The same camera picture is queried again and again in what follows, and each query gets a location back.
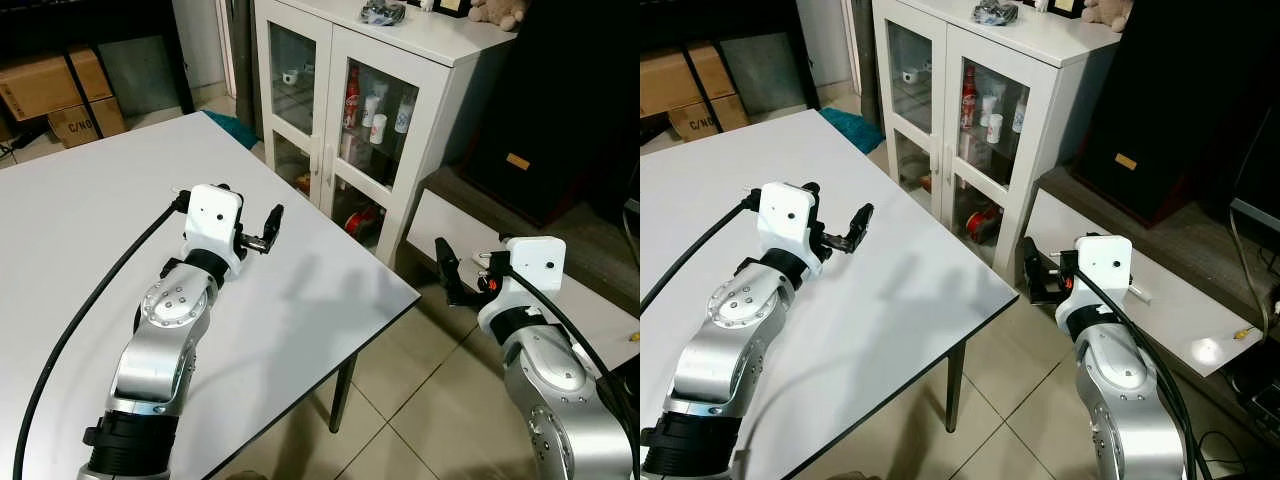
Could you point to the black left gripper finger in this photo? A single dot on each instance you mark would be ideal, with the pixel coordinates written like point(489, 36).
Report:
point(866, 228)
point(854, 228)
point(269, 228)
point(278, 228)

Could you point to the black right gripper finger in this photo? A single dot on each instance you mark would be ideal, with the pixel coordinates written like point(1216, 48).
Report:
point(445, 265)
point(455, 270)
point(1029, 265)
point(1040, 270)

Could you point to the low white bench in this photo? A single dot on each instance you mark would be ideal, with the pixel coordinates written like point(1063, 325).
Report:
point(1180, 310)
point(450, 225)

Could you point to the red round tin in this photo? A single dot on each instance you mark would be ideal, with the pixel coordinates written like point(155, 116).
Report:
point(982, 220)
point(362, 220)

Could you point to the teal fluffy cloth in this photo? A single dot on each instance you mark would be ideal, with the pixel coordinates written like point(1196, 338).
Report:
point(852, 130)
point(235, 128)

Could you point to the black table leg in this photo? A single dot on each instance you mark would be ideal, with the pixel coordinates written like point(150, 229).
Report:
point(342, 392)
point(956, 372)

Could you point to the white cup with red print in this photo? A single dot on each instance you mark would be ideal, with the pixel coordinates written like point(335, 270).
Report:
point(378, 128)
point(994, 128)

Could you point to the red cola bottle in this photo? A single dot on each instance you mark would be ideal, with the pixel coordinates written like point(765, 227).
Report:
point(352, 105)
point(969, 105)

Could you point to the white and blue bottle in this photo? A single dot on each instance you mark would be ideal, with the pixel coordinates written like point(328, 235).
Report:
point(405, 113)
point(1020, 113)

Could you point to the small white mug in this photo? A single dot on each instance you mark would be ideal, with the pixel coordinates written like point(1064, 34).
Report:
point(292, 74)
point(908, 74)

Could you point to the white glass-door cabinet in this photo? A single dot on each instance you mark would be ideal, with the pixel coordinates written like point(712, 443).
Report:
point(440, 90)
point(1060, 100)

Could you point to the small printed cardboard box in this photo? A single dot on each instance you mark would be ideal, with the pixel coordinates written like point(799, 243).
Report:
point(712, 118)
point(90, 122)

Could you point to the grey flat board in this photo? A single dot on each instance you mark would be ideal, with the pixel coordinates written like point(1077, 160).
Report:
point(765, 70)
point(140, 75)

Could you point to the small yellow tool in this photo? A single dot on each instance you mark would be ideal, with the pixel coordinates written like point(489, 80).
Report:
point(1248, 334)

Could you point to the black wooden speaker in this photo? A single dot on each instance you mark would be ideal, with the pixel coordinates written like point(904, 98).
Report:
point(1180, 90)
point(560, 100)

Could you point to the large brown cardboard box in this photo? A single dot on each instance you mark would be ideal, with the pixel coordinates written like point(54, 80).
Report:
point(680, 82)
point(40, 85)

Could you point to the grey crumpled plastic wrap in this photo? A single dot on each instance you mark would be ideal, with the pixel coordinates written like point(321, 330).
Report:
point(382, 12)
point(997, 12)

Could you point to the beige plush toy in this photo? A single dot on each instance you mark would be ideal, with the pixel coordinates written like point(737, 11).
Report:
point(1107, 13)
point(497, 12)

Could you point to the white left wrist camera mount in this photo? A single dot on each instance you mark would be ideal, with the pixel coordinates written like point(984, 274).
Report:
point(213, 215)
point(785, 215)

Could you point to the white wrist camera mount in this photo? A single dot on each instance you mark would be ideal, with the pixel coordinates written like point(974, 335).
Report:
point(1105, 262)
point(535, 262)
point(785, 215)
point(213, 215)

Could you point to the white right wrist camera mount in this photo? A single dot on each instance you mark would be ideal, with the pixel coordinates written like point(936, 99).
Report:
point(535, 262)
point(1105, 262)

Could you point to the dark picture frame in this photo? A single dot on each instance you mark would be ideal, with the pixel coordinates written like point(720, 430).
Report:
point(1065, 7)
point(452, 7)

